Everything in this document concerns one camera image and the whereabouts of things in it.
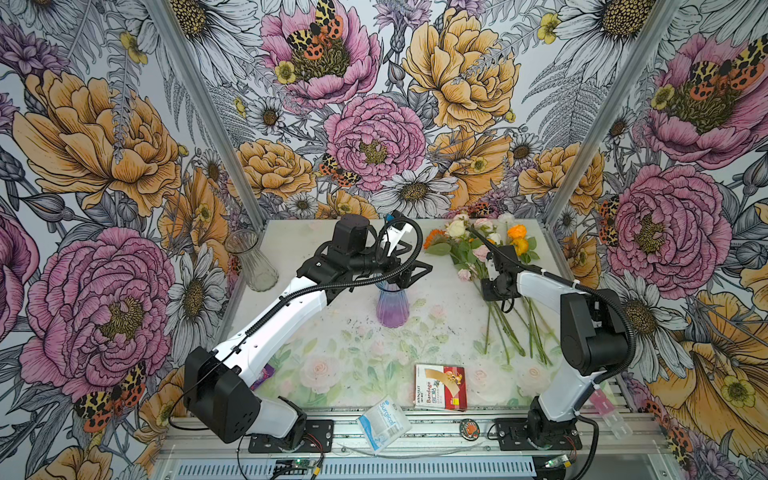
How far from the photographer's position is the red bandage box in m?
0.77

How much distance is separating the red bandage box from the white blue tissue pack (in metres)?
0.06

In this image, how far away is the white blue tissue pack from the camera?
752mm
